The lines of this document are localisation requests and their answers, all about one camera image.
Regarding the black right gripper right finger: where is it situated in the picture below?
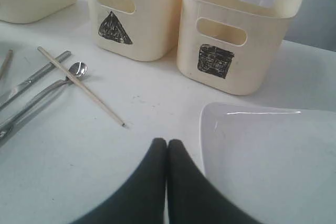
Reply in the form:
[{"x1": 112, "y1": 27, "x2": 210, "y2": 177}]
[{"x1": 166, "y1": 140, "x2": 259, "y2": 223}]

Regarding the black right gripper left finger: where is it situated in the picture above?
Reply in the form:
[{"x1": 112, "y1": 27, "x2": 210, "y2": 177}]
[{"x1": 73, "y1": 138, "x2": 167, "y2": 223}]

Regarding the steel long spoon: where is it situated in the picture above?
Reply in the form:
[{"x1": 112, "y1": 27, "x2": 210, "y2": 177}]
[{"x1": 1, "y1": 62, "x2": 88, "y2": 138}]

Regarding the steel table knife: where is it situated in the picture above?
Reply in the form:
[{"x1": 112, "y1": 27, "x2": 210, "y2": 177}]
[{"x1": 1, "y1": 62, "x2": 55, "y2": 110}]

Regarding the wooden chopstick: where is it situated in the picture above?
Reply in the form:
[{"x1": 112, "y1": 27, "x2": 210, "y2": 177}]
[
  {"x1": 0, "y1": 49, "x2": 13, "y2": 78},
  {"x1": 37, "y1": 46, "x2": 128, "y2": 128}
]

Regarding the white square plate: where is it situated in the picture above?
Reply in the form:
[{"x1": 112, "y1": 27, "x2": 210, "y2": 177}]
[{"x1": 199, "y1": 103, "x2": 335, "y2": 223}]

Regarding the cream bin square mark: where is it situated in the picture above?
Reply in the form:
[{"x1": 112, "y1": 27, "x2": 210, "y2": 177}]
[{"x1": 176, "y1": 0, "x2": 302, "y2": 95}]

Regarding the cream bin triangle mark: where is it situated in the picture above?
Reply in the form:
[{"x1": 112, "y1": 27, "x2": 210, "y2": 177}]
[{"x1": 88, "y1": 0, "x2": 182, "y2": 61}]

